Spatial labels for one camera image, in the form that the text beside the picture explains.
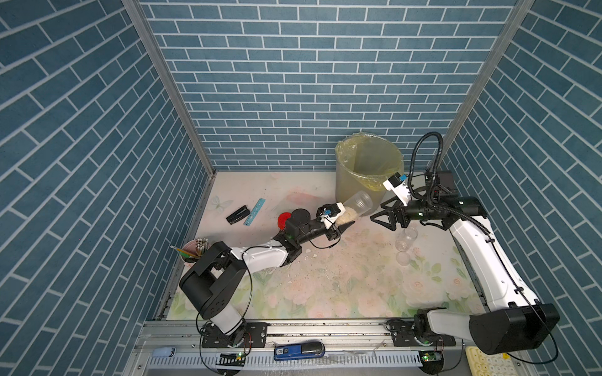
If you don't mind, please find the white lidded rice jar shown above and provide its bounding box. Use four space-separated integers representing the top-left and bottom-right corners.
395 227 419 252

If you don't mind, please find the clear rice jar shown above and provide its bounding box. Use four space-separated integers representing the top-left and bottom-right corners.
335 191 373 227

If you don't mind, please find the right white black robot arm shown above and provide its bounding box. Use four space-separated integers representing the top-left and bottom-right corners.
370 172 560 357

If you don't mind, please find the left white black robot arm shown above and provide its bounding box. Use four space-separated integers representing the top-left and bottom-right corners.
179 203 359 346

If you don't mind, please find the red lidded rice jar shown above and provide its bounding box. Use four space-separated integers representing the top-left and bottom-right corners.
277 211 292 230

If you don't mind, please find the teal ruler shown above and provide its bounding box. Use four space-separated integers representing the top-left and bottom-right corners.
244 198 266 227

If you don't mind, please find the black stapler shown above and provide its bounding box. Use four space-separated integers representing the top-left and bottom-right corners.
226 205 251 225

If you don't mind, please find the beige bin with yellow bag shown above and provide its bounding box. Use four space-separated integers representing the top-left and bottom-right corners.
335 133 404 212

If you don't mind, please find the pink pen holder cup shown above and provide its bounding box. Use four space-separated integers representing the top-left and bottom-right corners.
170 238 210 263

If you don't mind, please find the blue black handheld device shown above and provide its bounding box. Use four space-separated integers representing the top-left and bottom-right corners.
274 341 325 361

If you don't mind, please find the yellow egg tray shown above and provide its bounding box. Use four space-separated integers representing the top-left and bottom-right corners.
466 346 518 376

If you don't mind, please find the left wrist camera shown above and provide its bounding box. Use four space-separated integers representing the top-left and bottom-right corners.
316 202 346 230

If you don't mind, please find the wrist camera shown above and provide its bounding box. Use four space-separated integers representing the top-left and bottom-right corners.
383 172 412 206
316 202 346 230

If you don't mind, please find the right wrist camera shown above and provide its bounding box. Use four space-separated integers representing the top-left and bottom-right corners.
383 172 412 206

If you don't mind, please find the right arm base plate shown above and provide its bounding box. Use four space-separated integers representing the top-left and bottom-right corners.
384 318 456 349

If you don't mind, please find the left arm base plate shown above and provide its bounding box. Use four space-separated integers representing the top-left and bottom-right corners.
202 321 268 349

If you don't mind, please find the white slotted cable duct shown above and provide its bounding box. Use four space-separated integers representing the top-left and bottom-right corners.
147 351 423 371

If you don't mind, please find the aluminium mounting rail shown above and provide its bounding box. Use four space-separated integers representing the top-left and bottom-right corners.
136 318 460 350

